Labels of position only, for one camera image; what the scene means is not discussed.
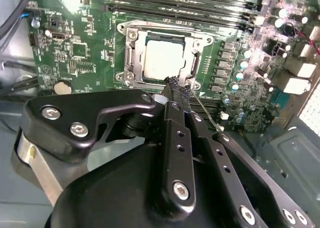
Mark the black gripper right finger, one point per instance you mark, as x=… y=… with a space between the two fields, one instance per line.
x=225 y=163

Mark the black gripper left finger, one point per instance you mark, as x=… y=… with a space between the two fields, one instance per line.
x=75 y=105

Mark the metal socket cover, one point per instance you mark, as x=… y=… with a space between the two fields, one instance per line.
x=191 y=43

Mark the thin metal locking lever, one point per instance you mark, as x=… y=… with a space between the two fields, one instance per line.
x=203 y=107

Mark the silver green CPU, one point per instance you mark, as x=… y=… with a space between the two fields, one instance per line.
x=162 y=57

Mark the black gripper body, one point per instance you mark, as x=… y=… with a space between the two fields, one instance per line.
x=112 y=200

